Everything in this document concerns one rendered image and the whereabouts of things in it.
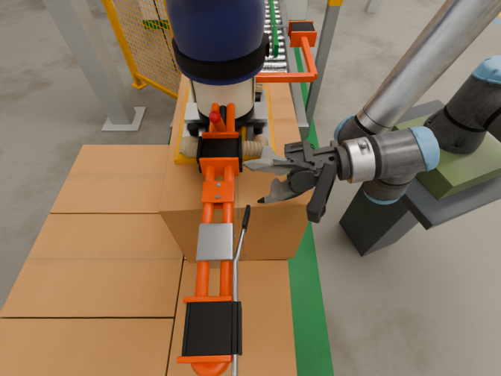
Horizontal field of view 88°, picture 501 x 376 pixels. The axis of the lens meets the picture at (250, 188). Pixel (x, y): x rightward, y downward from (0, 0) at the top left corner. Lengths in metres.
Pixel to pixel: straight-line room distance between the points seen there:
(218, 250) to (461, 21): 0.57
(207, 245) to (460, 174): 0.88
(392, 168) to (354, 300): 1.17
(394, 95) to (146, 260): 0.95
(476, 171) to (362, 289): 0.86
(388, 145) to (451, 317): 1.41
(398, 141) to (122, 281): 0.97
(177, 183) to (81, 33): 1.53
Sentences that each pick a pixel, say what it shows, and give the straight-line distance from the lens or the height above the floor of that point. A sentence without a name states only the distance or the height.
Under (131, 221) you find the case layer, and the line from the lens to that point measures 1.20.
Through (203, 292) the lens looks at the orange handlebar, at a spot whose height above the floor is 1.08.
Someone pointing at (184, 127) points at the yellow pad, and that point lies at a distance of 0.84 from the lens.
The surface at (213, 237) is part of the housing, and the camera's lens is 0.47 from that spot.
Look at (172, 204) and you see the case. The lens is 0.70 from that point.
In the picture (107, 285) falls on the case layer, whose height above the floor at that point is 0.54.
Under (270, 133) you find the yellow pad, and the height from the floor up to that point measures 0.96.
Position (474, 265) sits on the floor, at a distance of 2.07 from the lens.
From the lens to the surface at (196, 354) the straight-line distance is 0.43.
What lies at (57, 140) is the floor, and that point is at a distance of 2.64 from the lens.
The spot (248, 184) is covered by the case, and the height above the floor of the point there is 0.94.
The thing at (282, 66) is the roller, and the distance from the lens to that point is 1.94.
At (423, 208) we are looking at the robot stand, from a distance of 1.06.
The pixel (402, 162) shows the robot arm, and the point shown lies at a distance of 0.57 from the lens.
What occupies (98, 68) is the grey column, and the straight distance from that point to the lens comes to 2.21.
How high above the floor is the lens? 1.52
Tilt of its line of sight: 56 degrees down
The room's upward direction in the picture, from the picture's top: straight up
